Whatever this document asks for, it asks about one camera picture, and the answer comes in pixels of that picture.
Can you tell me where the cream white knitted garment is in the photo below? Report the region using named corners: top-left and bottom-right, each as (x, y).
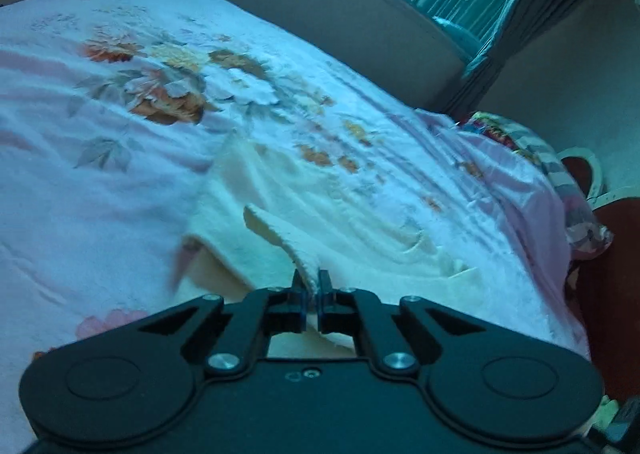
top-left (171, 133), bottom-right (484, 352)

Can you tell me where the red white headboard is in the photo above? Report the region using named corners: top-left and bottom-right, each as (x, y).
top-left (556, 147), bottom-right (640, 402)

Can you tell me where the striped floral pillow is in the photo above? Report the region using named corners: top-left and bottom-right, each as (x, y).
top-left (458, 111), bottom-right (613, 261)

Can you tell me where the pink crumpled blanket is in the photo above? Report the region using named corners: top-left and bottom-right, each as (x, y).
top-left (416, 111), bottom-right (570, 291)

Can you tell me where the floral pink bed sheet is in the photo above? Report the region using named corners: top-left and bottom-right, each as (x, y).
top-left (1, 0), bottom-right (589, 453)

